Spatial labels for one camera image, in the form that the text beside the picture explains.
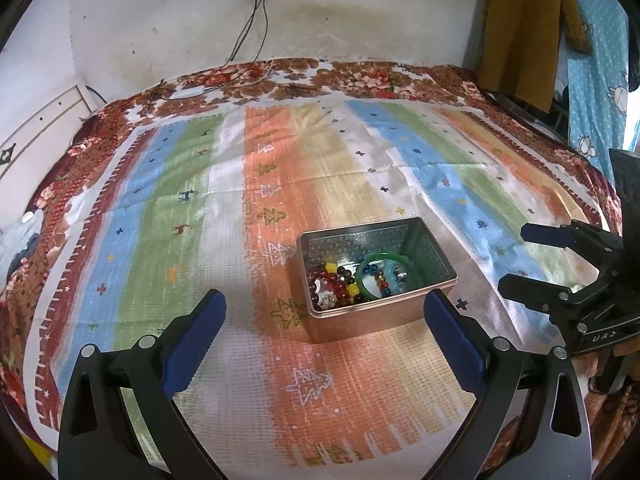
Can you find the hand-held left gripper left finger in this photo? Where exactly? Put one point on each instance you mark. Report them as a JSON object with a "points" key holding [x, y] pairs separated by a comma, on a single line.
{"points": [[200, 340]]}

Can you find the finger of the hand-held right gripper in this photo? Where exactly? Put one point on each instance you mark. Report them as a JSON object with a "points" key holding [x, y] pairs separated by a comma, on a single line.
{"points": [[530, 290], [550, 235]]}

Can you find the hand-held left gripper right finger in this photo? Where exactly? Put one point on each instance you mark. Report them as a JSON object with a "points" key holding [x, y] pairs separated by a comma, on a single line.
{"points": [[455, 340]]}

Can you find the rectangular metal tin box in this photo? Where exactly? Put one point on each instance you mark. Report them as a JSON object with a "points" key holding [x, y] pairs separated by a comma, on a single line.
{"points": [[365, 322]]}

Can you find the green jade bangle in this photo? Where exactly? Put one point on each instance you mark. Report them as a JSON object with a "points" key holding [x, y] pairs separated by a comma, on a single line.
{"points": [[361, 280]]}

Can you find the blue printed curtain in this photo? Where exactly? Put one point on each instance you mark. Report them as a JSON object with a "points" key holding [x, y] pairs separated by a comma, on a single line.
{"points": [[595, 60]]}

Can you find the grey white cloth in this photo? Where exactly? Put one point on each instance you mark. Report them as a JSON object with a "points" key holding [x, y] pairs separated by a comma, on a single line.
{"points": [[20, 250]]}

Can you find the striped colourful blanket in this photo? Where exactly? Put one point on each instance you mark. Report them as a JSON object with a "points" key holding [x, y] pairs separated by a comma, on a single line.
{"points": [[320, 170]]}

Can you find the brown hanging jacket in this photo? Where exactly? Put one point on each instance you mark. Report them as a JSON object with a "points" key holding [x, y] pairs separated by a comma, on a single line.
{"points": [[520, 25]]}

